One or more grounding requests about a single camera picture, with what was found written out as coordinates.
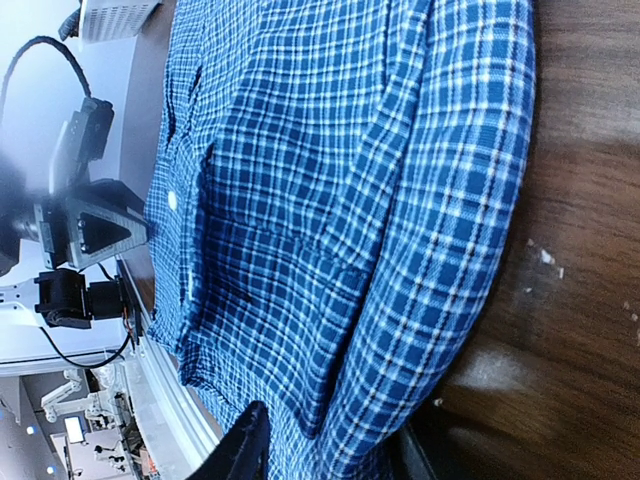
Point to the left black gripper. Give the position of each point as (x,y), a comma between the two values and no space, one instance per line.
(84,231)

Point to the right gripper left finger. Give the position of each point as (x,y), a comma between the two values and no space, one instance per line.
(243,453)

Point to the white plastic laundry basket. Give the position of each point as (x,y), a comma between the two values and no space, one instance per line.
(108,20)

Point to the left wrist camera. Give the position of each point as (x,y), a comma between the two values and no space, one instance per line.
(81,140)

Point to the aluminium front rail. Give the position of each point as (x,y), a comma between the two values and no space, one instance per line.
(176,428)

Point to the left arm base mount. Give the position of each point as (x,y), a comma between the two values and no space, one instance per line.
(66,300)

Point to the blue plaid long sleeve shirt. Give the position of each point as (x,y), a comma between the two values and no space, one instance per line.
(331,198)

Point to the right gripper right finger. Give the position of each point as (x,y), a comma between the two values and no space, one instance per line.
(417,453)

